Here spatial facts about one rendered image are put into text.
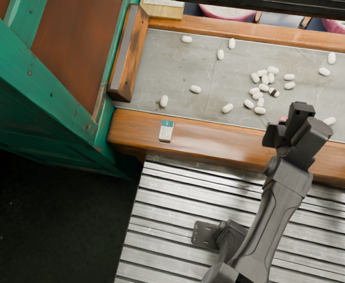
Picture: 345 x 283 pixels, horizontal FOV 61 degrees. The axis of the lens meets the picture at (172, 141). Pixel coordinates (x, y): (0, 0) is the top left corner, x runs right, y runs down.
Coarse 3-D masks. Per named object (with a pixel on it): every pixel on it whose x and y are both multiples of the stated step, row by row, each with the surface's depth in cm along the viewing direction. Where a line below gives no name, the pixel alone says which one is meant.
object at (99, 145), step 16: (112, 112) 92; (0, 144) 116; (16, 144) 115; (32, 144) 108; (48, 144) 101; (64, 144) 87; (80, 144) 82; (96, 144) 82; (32, 160) 150; (48, 160) 150; (64, 160) 137; (80, 160) 117; (96, 160) 106; (112, 160) 101; (128, 160) 136; (112, 176) 157; (128, 176) 143
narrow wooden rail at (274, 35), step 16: (192, 16) 98; (192, 32) 98; (208, 32) 97; (224, 32) 96; (240, 32) 96; (256, 32) 95; (272, 32) 95; (288, 32) 95; (304, 32) 94; (320, 32) 94; (320, 48) 94; (336, 48) 93
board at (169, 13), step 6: (144, 6) 99; (150, 6) 98; (156, 6) 98; (162, 6) 98; (168, 6) 98; (174, 6) 98; (150, 12) 98; (156, 12) 98; (162, 12) 98; (168, 12) 98; (174, 12) 97; (180, 12) 97; (162, 18) 98; (168, 18) 97; (174, 18) 97; (180, 18) 97
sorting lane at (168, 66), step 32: (160, 32) 100; (160, 64) 97; (192, 64) 96; (224, 64) 96; (256, 64) 95; (288, 64) 95; (320, 64) 94; (160, 96) 94; (192, 96) 93; (224, 96) 93; (288, 96) 92; (320, 96) 91; (256, 128) 90
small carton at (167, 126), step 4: (164, 120) 87; (168, 120) 87; (164, 124) 87; (168, 124) 87; (172, 124) 87; (164, 128) 86; (168, 128) 86; (172, 128) 87; (160, 132) 86; (164, 132) 86; (168, 132) 86; (160, 136) 86; (164, 136) 86; (168, 136) 86; (164, 140) 87; (168, 140) 86
